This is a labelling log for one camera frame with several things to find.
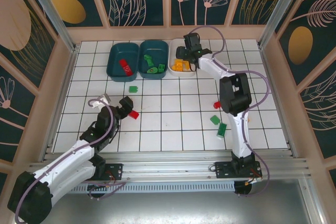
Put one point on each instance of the white plastic container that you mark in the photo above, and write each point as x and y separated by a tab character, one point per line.
174	51

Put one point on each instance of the red lego brick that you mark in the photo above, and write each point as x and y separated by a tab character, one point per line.
216	105
134	115
128	70
123	63

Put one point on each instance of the yellow lego brick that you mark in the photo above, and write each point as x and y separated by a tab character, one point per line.
177	66
185	64

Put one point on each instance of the teal plastic container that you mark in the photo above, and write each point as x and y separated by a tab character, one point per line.
115	58
157	51

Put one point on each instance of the green round lego piece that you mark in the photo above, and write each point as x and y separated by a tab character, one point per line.
152	70

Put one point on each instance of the long green lego brick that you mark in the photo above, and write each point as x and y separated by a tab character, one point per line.
221	130

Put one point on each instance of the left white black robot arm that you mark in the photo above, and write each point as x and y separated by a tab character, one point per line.
65	161

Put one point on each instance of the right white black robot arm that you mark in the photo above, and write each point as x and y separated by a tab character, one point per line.
235	93

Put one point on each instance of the small electronics board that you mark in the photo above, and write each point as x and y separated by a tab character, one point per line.
98	185

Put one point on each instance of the grey sheet metal panel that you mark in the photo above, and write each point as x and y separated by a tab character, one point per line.
170	208

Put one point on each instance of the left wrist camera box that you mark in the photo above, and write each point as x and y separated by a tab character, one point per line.
106	98

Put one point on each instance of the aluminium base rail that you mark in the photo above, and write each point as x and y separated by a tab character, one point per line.
170	166

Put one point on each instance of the aluminium corner post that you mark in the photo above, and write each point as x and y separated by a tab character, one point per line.
48	9
281	9

